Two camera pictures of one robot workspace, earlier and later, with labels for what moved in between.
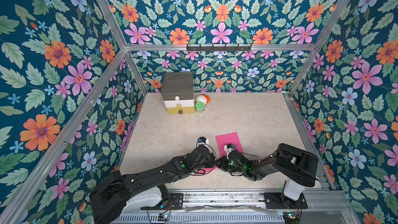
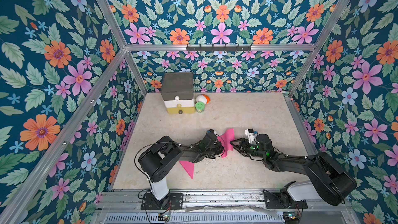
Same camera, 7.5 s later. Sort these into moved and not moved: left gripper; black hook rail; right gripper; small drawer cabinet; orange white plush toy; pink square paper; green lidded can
Moved: left gripper; pink square paper; right gripper
Not moved: green lidded can; small drawer cabinet; orange white plush toy; black hook rail
